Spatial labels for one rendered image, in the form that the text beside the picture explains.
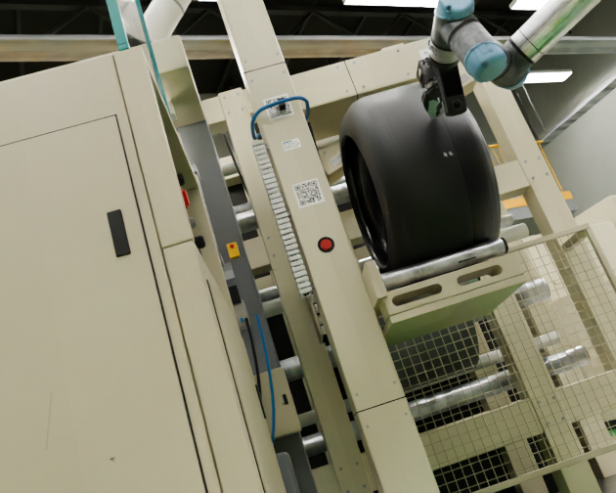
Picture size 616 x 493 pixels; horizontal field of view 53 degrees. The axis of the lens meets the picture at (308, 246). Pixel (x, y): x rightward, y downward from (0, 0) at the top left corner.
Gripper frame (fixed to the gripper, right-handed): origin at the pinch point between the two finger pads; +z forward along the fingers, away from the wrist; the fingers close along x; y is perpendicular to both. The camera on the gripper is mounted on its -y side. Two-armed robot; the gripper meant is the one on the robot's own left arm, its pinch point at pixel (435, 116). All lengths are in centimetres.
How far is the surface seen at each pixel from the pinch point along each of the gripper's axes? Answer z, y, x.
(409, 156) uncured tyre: 2.2, -7.5, 9.8
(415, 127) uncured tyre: 1.5, -0.4, 5.6
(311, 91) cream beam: 42, 52, 18
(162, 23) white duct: 39, 99, 61
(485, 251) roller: 18.0, -31.6, -3.1
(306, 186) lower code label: 21.3, 3.9, 33.9
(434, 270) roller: 18.4, -32.2, 10.9
